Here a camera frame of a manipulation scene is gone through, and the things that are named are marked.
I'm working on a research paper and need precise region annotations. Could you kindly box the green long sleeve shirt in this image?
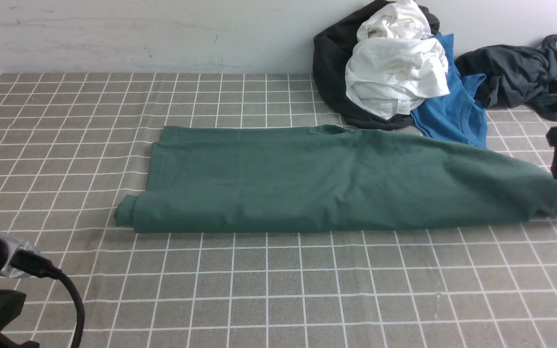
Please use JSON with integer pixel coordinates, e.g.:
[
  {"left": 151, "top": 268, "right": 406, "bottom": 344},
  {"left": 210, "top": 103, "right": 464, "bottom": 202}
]
[{"left": 114, "top": 125, "right": 557, "bottom": 233}]

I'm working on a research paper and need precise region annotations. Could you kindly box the white crumpled shirt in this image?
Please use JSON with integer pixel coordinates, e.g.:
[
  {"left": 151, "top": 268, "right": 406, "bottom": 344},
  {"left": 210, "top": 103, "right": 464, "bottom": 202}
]
[{"left": 345, "top": 0, "right": 450, "bottom": 120}]

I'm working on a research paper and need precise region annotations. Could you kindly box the dark grey crumpled garment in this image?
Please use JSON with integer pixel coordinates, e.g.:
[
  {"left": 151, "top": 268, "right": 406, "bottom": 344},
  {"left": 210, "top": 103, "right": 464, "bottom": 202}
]
[{"left": 455, "top": 34, "right": 557, "bottom": 121}]

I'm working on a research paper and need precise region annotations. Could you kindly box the black camera cable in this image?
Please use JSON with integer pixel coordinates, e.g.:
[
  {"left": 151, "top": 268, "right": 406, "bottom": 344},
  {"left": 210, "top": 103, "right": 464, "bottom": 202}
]
[{"left": 42, "top": 263, "right": 86, "bottom": 348}]

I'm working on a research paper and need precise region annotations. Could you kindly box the blue t-shirt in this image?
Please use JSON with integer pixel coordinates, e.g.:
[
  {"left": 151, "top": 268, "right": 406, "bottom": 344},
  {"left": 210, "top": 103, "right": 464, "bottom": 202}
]
[{"left": 410, "top": 33, "right": 488, "bottom": 148}]

